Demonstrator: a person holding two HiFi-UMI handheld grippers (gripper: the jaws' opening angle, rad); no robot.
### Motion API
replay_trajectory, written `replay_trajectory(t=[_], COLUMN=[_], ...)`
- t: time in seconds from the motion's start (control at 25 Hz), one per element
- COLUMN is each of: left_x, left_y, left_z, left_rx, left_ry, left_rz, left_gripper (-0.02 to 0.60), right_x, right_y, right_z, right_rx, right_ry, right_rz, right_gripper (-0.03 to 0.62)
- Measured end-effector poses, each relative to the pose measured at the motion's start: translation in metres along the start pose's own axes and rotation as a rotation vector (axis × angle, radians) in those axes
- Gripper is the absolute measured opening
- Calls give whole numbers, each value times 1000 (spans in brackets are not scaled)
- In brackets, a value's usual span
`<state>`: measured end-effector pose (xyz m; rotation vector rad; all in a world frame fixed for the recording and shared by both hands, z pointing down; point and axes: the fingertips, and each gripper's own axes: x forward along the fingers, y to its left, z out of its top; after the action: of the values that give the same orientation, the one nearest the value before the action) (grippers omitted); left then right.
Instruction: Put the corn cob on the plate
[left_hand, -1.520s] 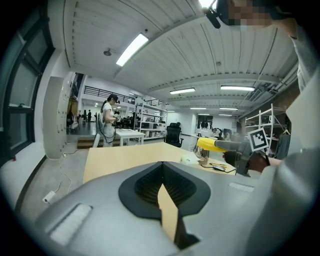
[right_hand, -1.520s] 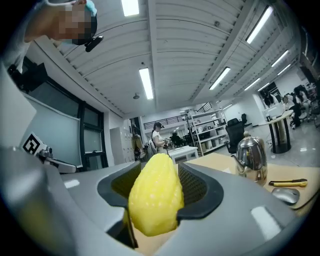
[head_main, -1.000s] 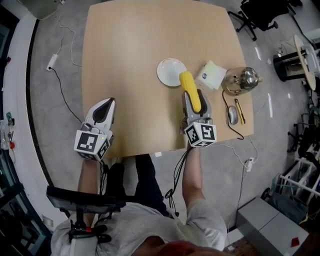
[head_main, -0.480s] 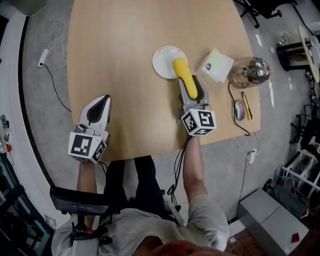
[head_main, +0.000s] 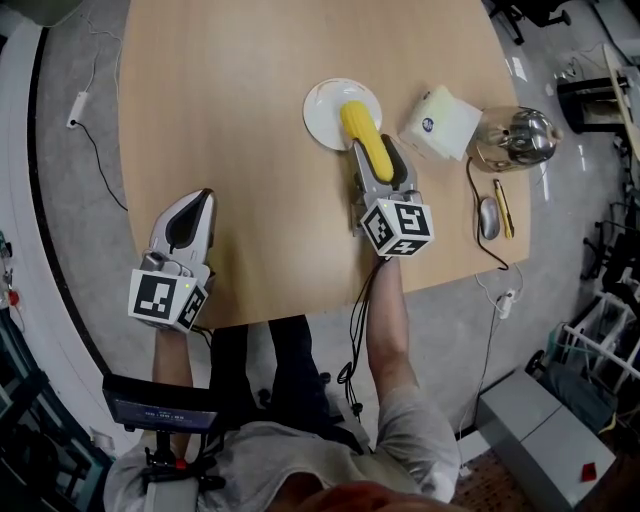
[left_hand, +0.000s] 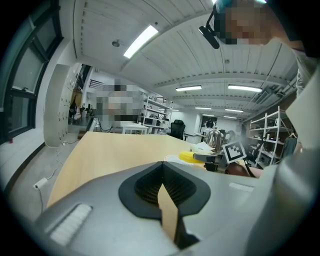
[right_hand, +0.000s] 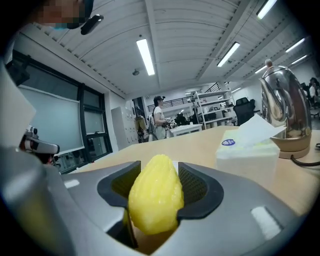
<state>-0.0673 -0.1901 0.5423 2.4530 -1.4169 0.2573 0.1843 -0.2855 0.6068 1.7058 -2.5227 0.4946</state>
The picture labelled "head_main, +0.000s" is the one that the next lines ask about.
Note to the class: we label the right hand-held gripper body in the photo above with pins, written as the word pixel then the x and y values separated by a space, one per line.
pixel 400 225

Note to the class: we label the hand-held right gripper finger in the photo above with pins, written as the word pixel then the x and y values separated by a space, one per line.
pixel 365 172
pixel 405 167

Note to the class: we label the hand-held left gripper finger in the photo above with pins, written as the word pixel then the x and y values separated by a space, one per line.
pixel 162 225
pixel 211 235

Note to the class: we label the round wooden table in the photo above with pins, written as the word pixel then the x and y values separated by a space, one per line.
pixel 620 90

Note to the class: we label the black chest mount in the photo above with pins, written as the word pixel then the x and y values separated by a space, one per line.
pixel 167 465

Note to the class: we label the beige partition panel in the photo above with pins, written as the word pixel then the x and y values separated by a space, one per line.
pixel 55 4

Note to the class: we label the white shelf rack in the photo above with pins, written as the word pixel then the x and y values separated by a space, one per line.
pixel 600 335

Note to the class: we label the small red round object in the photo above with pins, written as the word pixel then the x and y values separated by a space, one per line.
pixel 13 298

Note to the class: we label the yellow corn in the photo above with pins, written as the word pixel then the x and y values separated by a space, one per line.
pixel 365 135

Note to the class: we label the grey computer mouse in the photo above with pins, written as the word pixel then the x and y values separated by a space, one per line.
pixel 489 217

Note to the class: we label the white round plate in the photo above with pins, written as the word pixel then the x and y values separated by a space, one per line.
pixel 322 110

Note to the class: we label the small red tag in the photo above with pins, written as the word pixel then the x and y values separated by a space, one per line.
pixel 589 472

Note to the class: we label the person's right forearm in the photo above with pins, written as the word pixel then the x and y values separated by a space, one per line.
pixel 390 330

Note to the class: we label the person's left forearm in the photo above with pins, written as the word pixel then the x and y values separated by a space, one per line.
pixel 172 357

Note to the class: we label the grey cabinet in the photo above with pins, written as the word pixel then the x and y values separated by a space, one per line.
pixel 545 435

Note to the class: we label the white tissue box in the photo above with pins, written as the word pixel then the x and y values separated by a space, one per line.
pixel 442 125

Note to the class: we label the yellow utility knife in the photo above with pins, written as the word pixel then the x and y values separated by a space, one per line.
pixel 505 210

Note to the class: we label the person's grey shirt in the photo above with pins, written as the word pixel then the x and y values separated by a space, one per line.
pixel 280 465

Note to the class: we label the person's black trousers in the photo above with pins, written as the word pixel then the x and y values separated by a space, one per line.
pixel 290 370

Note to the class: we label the white power strip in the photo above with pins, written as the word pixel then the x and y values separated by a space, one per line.
pixel 506 302
pixel 77 110

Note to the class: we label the glass kettle with steel lid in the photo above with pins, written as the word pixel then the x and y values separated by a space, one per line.
pixel 520 137

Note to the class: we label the black chest-mounted screen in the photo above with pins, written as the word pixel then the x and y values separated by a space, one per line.
pixel 160 405

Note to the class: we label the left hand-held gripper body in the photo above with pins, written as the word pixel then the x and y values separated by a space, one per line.
pixel 155 297

